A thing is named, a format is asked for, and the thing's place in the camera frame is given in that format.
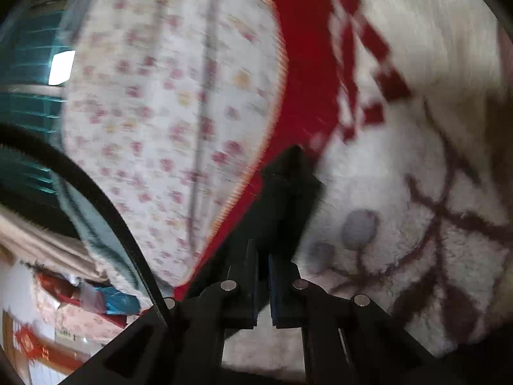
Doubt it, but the black cable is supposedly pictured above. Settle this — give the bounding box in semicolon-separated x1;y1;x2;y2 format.
0;122;171;325

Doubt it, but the red cloth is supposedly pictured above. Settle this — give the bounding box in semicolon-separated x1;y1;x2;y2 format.
36;270;79;301

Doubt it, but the red and white floral blanket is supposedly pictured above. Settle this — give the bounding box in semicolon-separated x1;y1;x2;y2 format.
172;0;513;373

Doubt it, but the window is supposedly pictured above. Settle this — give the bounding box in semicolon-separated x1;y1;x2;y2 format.
0;0;79;213

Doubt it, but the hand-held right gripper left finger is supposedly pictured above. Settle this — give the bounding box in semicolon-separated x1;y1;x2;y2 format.
82;240;259;385

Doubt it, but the blue plastic bag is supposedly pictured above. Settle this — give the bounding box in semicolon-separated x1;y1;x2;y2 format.
96;283;141;317

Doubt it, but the floral quilt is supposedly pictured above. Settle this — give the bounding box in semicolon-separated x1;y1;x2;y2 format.
60;0;290;294

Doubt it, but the floral pillow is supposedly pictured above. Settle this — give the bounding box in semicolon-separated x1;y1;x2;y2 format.
34;289;129;347

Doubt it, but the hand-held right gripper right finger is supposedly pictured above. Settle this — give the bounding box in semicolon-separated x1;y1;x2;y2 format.
268;253;437;385

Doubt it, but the red wall decoration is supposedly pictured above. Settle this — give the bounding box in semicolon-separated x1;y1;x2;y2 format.
12;325;51;364

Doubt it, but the beige curtain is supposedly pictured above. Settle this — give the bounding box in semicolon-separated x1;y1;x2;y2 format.
0;204;99;279

